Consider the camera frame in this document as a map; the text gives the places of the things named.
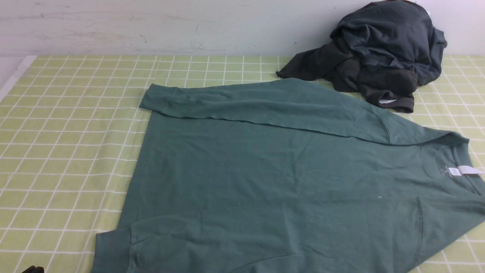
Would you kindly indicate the green checkered tablecloth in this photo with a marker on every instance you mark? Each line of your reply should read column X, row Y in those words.
column 70, row 134

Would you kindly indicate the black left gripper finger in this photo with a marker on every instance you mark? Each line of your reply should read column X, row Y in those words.
column 34, row 269

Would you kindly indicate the dark grey crumpled garment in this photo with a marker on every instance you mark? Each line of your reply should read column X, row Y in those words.
column 384, row 51

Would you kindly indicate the green long-sleeve top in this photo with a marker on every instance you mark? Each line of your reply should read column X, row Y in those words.
column 287, row 176

